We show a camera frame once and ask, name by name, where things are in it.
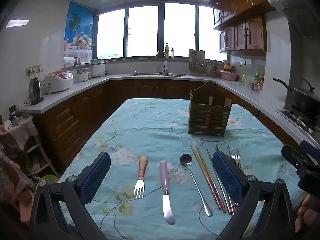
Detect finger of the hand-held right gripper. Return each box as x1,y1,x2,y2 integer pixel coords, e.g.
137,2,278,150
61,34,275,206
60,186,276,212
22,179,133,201
299,140,320,158
281,144,305,171

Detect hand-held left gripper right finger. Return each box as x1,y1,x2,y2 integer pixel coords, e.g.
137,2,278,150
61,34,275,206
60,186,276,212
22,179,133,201
212,151,294,240

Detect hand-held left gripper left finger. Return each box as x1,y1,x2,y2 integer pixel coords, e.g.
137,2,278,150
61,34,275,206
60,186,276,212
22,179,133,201
29,151,112,240

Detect wooden chopstick with red pattern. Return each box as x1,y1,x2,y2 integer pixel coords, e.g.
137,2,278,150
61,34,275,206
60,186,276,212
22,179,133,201
196,146,227,213
190,145,223,210

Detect steel table knife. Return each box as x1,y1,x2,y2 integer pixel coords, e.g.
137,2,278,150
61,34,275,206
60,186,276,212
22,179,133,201
205,147,234,216

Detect steel fork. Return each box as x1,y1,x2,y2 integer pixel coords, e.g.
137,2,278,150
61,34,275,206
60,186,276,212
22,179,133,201
228,145,241,168

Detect steel spoon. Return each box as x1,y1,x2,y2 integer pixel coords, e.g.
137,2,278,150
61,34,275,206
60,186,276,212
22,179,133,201
180,154,214,217

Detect wooden handle fork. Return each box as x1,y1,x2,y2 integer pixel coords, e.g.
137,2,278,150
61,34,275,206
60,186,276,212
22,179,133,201
134,156,148,199

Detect pink handle butter knife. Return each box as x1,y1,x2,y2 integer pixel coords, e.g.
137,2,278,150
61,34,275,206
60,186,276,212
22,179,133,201
159,160,176,225

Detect wooden utensil holder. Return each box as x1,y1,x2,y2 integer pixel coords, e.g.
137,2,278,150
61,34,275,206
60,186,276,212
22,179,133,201
188,81,232,137

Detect person's right hand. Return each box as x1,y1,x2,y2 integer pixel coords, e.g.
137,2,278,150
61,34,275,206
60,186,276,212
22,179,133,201
294,194,320,234

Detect black stove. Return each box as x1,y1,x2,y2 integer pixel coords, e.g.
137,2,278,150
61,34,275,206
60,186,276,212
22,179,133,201
276,104,320,135

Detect black wok with lid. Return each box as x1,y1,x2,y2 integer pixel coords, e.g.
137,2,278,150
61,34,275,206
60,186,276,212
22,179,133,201
273,77,320,117

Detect wooden lower cabinets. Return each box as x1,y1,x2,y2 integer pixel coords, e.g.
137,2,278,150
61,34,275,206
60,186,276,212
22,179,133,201
34,79,300,175

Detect wooden cabinets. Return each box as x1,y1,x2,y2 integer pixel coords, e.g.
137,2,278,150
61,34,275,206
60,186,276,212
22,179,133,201
34,79,300,175
209,0,293,53

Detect white shelf rack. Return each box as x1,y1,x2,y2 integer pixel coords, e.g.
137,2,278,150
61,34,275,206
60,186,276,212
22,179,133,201
0,116,59,180

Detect floral turquoise tablecloth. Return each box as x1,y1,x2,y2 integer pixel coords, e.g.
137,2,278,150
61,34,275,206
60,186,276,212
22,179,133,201
57,98,307,240

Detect grey kitchen countertop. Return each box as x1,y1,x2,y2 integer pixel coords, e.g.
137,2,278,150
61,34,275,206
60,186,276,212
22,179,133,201
19,73,320,145

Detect pink basin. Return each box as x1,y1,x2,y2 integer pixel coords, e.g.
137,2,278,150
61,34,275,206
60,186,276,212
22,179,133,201
219,69,235,81

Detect red and white rice cooker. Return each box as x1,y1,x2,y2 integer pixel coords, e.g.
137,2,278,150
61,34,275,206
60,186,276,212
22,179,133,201
44,71,74,94

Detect small white kitchen appliance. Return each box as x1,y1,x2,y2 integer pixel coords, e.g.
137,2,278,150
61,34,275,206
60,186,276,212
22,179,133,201
76,67,91,82

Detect steel electric kettle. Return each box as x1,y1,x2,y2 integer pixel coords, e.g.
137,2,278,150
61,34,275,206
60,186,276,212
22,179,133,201
28,77,45,105

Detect black rectangular device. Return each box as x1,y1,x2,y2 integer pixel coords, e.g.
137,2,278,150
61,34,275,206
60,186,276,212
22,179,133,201
9,105,20,128

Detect steel sink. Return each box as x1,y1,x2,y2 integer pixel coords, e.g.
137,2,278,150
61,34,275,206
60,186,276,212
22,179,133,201
129,72,187,77

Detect wooden cutting board rack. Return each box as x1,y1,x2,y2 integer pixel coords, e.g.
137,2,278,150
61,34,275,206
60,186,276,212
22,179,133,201
188,49,206,75

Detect wooden upper cabinets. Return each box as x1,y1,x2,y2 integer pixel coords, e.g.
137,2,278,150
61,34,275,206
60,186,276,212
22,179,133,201
209,0,293,53

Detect steel faucet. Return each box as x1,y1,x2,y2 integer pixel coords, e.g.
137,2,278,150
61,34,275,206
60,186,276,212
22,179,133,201
155,50,168,74

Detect kitchen window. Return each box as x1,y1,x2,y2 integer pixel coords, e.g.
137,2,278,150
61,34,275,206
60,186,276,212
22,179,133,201
96,2,228,61

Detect wall socket strip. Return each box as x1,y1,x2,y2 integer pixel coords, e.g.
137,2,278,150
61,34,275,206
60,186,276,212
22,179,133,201
26,65,43,76

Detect fruit and palm wall poster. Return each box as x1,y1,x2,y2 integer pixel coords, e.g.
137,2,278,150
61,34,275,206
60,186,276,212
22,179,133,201
64,1,95,64

